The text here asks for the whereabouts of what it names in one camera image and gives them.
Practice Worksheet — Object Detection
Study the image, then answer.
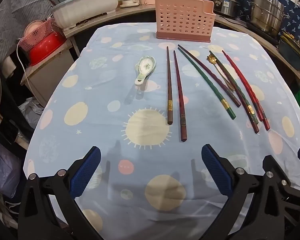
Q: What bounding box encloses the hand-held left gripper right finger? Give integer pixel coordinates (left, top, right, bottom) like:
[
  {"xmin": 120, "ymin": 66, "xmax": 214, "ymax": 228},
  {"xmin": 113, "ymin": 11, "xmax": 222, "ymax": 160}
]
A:
[{"xmin": 201, "ymin": 144, "xmax": 283, "ymax": 240}]

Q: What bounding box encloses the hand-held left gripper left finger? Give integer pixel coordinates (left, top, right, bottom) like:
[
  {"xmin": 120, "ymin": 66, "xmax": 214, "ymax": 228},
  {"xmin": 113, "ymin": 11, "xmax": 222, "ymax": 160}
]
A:
[{"xmin": 18, "ymin": 146, "xmax": 102, "ymax": 240}]

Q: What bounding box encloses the brown chopstick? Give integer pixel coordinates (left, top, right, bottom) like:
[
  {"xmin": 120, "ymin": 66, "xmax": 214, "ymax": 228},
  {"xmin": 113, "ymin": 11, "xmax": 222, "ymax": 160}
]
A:
[
  {"xmin": 238, "ymin": 92, "xmax": 260, "ymax": 134},
  {"xmin": 166, "ymin": 46, "xmax": 174, "ymax": 125}
]

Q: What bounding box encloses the dark red chopstick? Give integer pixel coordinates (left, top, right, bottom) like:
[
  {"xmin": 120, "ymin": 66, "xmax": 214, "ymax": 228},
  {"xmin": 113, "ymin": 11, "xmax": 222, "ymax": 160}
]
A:
[
  {"xmin": 173, "ymin": 50, "xmax": 188, "ymax": 142},
  {"xmin": 177, "ymin": 44, "xmax": 242, "ymax": 108}
]

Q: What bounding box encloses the gold flower spoon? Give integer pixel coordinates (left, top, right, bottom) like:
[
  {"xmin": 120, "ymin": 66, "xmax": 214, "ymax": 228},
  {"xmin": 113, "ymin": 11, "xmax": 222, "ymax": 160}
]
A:
[{"xmin": 206, "ymin": 54, "xmax": 237, "ymax": 91}]

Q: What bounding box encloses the white green ceramic spoon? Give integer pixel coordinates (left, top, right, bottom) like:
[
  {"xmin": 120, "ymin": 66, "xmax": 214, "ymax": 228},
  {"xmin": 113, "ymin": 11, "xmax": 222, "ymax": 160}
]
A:
[{"xmin": 134, "ymin": 56, "xmax": 156, "ymax": 86}]

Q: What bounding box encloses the pink perforated utensil holder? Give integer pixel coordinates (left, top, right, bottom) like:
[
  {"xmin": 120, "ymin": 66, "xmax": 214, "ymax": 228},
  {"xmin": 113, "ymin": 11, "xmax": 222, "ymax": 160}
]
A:
[{"xmin": 154, "ymin": 0, "xmax": 216, "ymax": 43}]

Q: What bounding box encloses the grey plastic bag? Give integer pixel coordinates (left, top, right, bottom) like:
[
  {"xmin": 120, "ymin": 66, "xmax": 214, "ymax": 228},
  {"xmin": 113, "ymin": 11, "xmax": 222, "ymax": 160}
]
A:
[{"xmin": 18, "ymin": 97, "xmax": 45, "ymax": 123}]

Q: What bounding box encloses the blue planet-print cloth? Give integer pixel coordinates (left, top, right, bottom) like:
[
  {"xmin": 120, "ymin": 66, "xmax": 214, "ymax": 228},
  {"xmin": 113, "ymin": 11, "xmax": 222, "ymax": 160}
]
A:
[{"xmin": 23, "ymin": 22, "xmax": 300, "ymax": 240}]

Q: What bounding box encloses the beige side cabinet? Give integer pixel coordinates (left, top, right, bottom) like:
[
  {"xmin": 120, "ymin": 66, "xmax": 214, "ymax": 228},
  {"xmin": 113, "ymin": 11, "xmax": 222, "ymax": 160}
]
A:
[{"xmin": 21, "ymin": 40, "xmax": 77, "ymax": 108}]

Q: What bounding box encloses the stack of yellow blue bowls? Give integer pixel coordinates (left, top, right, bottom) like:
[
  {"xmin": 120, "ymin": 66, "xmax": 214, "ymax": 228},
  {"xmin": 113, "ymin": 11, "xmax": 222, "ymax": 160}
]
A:
[{"xmin": 279, "ymin": 31, "xmax": 300, "ymax": 68}]

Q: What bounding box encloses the black induction cooktop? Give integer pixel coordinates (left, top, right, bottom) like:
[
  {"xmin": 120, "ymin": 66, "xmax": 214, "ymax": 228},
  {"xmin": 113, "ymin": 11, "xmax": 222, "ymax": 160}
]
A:
[{"xmin": 246, "ymin": 21, "xmax": 282, "ymax": 44}]

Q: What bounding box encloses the red plastic basin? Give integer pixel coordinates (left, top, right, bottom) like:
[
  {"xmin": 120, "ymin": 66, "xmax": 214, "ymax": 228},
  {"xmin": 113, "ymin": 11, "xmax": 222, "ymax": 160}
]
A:
[{"xmin": 29, "ymin": 33, "xmax": 66, "ymax": 66}]

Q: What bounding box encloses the pink plastic basket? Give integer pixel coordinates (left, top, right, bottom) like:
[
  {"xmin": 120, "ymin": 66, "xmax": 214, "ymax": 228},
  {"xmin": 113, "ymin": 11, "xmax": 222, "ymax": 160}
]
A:
[{"xmin": 19, "ymin": 19, "xmax": 55, "ymax": 51}]

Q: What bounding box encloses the navy leaf-print cloth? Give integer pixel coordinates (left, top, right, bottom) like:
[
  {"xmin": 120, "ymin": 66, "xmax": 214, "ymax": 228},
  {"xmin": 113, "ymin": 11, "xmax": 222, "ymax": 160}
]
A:
[{"xmin": 197, "ymin": 0, "xmax": 300, "ymax": 40}]

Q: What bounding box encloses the steel steamer pot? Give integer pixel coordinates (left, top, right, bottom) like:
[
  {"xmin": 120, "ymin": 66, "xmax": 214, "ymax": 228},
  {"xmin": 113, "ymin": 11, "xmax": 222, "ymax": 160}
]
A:
[{"xmin": 250, "ymin": 0, "xmax": 290, "ymax": 34}]

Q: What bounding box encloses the pink plate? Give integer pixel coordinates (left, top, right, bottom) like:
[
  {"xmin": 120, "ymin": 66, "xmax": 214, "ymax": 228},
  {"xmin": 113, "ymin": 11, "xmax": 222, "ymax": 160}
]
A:
[{"xmin": 24, "ymin": 21, "xmax": 41, "ymax": 39}]

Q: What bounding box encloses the steel rice cooker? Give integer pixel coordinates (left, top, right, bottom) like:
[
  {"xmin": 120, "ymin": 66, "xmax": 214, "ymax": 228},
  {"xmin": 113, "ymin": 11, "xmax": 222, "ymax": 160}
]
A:
[{"xmin": 212, "ymin": 0, "xmax": 241, "ymax": 18}]

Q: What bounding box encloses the white blue dish drainer box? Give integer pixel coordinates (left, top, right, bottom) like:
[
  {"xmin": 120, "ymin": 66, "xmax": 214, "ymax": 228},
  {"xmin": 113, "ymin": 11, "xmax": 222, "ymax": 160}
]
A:
[{"xmin": 50, "ymin": 0, "xmax": 120, "ymax": 29}]

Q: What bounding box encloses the grey wooden counter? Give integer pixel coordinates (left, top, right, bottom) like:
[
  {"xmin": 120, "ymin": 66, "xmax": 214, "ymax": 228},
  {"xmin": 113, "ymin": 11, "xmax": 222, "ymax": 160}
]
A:
[{"xmin": 62, "ymin": 4, "xmax": 157, "ymax": 38}]

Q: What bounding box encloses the white plastic sheet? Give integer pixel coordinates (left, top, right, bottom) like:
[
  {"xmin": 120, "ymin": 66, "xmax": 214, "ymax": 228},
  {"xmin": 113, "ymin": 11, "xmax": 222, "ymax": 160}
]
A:
[{"xmin": 0, "ymin": 0, "xmax": 60, "ymax": 63}]

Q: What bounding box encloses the white power cable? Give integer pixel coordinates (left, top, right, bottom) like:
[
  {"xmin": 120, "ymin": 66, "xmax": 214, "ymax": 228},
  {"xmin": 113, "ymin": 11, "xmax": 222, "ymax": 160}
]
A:
[{"xmin": 16, "ymin": 39, "xmax": 44, "ymax": 105}]

